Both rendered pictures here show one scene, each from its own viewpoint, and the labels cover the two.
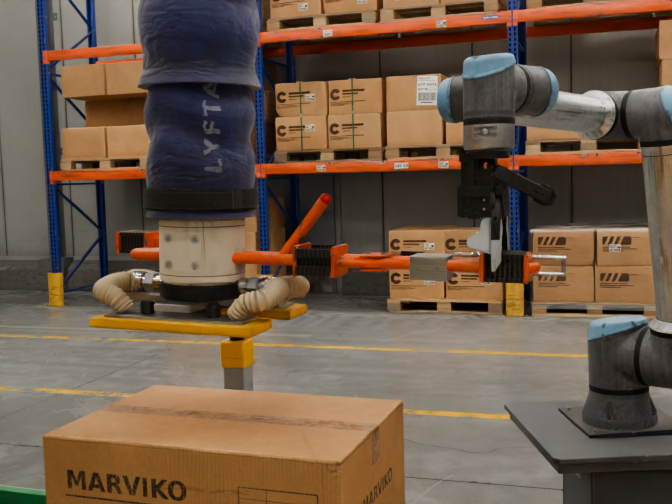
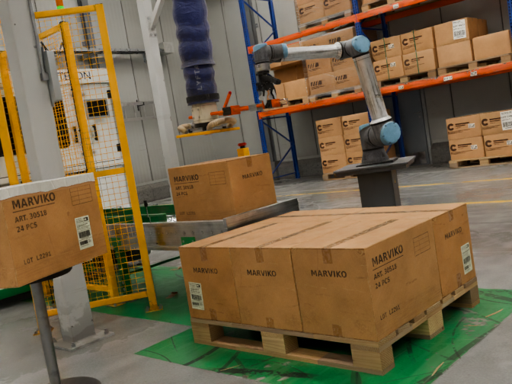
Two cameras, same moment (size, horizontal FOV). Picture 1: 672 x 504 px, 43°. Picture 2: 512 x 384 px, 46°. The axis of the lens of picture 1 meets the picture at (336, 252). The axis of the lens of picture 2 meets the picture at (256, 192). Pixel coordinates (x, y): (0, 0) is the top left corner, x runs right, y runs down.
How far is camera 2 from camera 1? 2.64 m
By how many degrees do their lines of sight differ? 24
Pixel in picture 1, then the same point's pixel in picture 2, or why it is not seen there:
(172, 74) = (185, 64)
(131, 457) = (186, 170)
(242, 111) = (206, 71)
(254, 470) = (210, 167)
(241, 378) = not seen: hidden behind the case
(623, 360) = (366, 137)
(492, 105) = (258, 59)
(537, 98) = (277, 53)
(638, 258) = not seen: outside the picture
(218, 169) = (200, 88)
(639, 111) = (347, 46)
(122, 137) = (292, 88)
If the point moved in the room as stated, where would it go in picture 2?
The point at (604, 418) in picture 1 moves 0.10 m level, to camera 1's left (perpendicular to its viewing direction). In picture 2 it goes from (364, 160) to (350, 162)
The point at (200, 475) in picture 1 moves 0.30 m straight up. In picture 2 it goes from (200, 171) to (192, 126)
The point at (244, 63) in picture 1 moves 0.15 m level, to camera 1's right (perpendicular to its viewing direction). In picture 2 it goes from (205, 57) to (225, 52)
